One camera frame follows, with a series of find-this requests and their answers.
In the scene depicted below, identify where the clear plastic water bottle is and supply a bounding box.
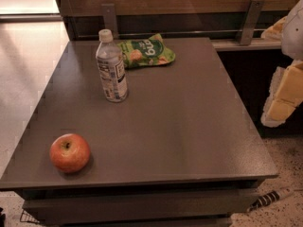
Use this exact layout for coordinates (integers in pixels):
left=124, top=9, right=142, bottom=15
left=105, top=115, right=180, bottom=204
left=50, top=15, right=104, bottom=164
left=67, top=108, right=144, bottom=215
left=96, top=29, right=128, bottom=102

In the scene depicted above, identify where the wire rack corner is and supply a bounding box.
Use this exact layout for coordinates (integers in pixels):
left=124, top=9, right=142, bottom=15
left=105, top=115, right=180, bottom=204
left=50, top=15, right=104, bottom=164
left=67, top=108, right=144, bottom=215
left=19, top=210, right=39, bottom=224

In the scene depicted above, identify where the green snack bag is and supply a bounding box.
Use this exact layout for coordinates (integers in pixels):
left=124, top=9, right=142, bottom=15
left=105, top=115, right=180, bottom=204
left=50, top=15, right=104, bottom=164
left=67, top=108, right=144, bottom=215
left=118, top=34, right=175, bottom=69

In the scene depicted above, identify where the right metal wall bracket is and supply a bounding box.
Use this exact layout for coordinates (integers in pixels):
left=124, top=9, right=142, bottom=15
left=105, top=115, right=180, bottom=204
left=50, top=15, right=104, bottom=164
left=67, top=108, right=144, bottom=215
left=238, top=0, right=265, bottom=45

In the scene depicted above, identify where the red apple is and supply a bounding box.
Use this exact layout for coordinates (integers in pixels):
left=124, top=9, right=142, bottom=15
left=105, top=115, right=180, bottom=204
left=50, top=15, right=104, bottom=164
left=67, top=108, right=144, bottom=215
left=49, top=133, right=91, bottom=173

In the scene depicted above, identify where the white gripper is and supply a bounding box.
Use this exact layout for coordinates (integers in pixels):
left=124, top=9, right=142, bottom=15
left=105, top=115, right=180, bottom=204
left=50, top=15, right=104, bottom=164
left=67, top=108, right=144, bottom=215
left=260, top=0, right=303, bottom=128

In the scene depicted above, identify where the striped black white object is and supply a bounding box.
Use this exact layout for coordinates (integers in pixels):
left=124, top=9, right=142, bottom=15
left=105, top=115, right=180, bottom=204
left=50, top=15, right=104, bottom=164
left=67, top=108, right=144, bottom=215
left=247, top=187, right=294, bottom=212

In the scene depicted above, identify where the left metal wall bracket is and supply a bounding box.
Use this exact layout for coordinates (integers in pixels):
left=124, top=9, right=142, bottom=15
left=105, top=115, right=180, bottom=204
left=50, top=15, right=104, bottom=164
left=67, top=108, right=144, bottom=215
left=101, top=3, right=119, bottom=39

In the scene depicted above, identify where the metal wall bracket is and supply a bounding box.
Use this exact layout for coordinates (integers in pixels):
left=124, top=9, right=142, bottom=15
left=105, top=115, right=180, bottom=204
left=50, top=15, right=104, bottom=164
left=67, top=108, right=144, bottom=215
left=238, top=0, right=265, bottom=45
left=101, top=3, right=119, bottom=39

